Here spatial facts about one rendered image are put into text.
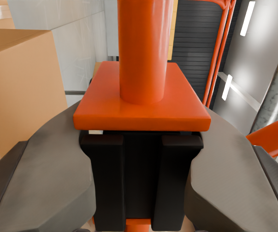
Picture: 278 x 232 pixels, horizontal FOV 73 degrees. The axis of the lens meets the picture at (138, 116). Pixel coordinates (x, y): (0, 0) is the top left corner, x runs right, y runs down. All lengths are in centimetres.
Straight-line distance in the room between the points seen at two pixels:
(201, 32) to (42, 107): 1103
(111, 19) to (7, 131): 727
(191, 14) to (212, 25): 127
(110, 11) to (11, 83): 723
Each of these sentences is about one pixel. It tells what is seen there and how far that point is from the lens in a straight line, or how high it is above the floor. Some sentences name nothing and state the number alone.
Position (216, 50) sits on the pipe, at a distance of 840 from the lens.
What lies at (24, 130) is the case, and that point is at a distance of 25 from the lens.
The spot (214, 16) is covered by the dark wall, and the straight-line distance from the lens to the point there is 1127.
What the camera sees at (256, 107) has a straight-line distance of 877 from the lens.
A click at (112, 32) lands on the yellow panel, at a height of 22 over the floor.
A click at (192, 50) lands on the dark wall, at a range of 1127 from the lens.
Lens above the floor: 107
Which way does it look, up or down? 1 degrees up
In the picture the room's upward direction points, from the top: 91 degrees clockwise
